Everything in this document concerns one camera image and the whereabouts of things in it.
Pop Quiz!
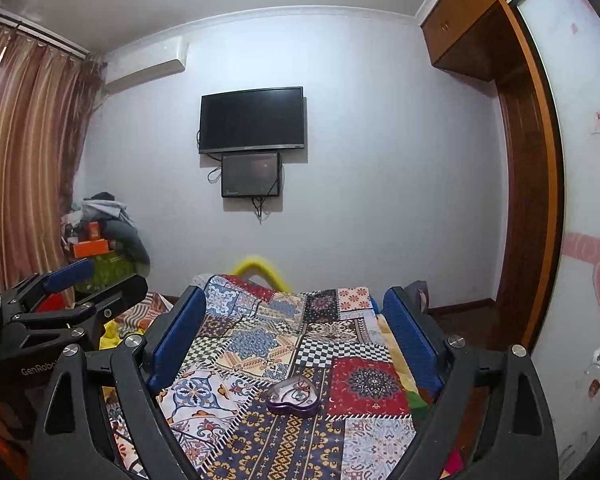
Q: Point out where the orange box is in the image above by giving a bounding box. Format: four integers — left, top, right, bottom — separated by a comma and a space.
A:
71, 238, 110, 259

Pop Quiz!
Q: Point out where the green bag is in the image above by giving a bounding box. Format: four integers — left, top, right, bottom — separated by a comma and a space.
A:
74, 252, 135, 294

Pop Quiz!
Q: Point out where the yellow cloth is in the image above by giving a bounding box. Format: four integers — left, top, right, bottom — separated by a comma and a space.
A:
99, 320, 146, 350

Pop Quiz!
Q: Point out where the pile of clothes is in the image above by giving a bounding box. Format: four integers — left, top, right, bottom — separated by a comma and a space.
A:
60, 192, 150, 268

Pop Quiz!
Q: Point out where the white door with stickers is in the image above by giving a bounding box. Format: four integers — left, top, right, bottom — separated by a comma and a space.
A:
508, 0, 600, 479

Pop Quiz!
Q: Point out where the yellow round object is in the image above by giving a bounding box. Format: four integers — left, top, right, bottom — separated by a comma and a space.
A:
230, 255, 291, 292

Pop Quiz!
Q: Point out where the colourful patchwork bedspread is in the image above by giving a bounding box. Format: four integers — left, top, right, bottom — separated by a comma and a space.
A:
101, 273, 432, 480

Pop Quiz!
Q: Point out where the striped red curtain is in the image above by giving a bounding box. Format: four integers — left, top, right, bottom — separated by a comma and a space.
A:
0, 24, 104, 289

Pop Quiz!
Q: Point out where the dark bag beside bed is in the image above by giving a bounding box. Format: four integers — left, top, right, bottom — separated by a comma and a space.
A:
404, 281, 430, 313

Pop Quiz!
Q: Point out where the purple heart-shaped tin box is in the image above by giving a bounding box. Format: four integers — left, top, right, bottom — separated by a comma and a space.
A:
265, 375, 321, 418

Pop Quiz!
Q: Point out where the white air conditioner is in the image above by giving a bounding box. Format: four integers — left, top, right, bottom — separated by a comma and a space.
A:
105, 37, 187, 94

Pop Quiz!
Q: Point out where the wooden wardrobe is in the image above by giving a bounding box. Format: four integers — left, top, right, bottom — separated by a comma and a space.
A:
420, 0, 565, 349

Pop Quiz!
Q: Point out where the small black wall monitor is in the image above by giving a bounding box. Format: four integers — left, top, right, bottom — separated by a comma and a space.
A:
221, 152, 282, 198

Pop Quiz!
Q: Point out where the black wall television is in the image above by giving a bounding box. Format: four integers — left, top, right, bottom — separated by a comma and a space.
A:
199, 87, 306, 154

